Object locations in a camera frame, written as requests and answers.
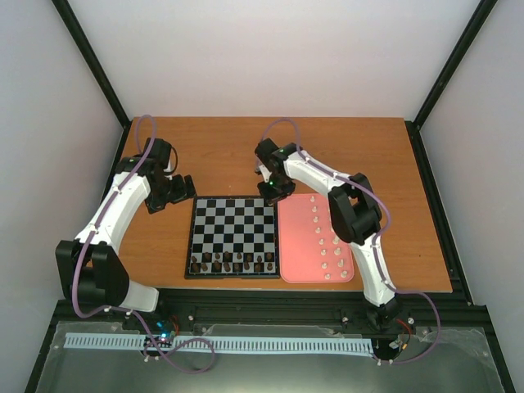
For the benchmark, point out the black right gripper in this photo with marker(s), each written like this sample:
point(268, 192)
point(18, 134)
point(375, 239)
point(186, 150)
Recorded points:
point(270, 198)

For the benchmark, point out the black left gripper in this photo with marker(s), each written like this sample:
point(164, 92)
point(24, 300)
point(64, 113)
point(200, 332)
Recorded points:
point(182, 194)

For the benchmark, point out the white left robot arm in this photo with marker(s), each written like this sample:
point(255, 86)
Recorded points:
point(89, 266)

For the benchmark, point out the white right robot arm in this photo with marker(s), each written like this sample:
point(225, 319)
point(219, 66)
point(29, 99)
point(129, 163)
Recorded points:
point(355, 216)

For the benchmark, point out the black and white chessboard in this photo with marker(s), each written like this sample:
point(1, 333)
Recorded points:
point(237, 224)

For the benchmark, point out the pink plastic tray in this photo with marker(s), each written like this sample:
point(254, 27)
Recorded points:
point(299, 251)

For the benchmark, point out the light blue cable duct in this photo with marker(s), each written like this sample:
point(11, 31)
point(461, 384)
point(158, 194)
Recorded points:
point(223, 345)

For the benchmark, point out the black aluminium frame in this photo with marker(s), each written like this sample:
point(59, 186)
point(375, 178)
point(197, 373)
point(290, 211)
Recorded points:
point(457, 308)

